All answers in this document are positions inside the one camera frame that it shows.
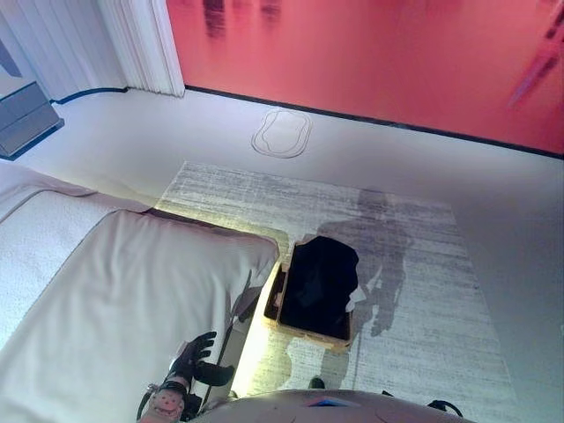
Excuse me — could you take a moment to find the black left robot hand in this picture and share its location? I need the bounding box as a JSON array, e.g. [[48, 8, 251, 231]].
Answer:
[[169, 330, 235, 388]]

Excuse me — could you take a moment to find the black garment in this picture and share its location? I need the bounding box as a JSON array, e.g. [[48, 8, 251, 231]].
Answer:
[[278, 235, 360, 341]]

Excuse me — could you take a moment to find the woven wicker basket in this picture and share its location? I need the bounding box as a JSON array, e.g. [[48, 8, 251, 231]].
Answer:
[[263, 237, 367, 353]]

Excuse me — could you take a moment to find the beige bedspread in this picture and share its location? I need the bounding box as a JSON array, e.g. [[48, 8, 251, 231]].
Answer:
[[0, 206, 281, 423]]

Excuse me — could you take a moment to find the grey robot torso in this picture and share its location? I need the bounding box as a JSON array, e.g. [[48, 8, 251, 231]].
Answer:
[[197, 388, 464, 423]]

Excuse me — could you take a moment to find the white textured sheet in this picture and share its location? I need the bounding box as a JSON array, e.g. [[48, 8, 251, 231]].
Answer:
[[0, 189, 120, 349]]

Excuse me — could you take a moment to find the grey streaked rug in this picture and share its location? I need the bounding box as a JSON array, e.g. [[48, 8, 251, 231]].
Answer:
[[153, 160, 516, 423]]

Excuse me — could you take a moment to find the white oval floor mat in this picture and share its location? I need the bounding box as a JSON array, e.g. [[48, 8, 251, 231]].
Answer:
[[250, 108, 314, 159]]

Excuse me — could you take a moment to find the white duvet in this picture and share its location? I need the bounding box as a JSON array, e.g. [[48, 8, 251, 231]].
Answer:
[[0, 165, 151, 221]]

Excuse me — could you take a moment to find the wooden two-drawer nightstand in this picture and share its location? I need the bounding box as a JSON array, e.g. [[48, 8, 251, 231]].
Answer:
[[0, 81, 65, 160]]

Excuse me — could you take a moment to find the white pleated curtain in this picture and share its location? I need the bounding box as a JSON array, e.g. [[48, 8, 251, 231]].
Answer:
[[0, 0, 186, 102]]

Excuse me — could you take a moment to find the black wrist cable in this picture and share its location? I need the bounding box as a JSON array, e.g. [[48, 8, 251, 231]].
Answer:
[[381, 390, 464, 419]]

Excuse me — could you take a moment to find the black floor cable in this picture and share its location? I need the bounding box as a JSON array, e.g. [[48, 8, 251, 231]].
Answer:
[[50, 86, 129, 106]]

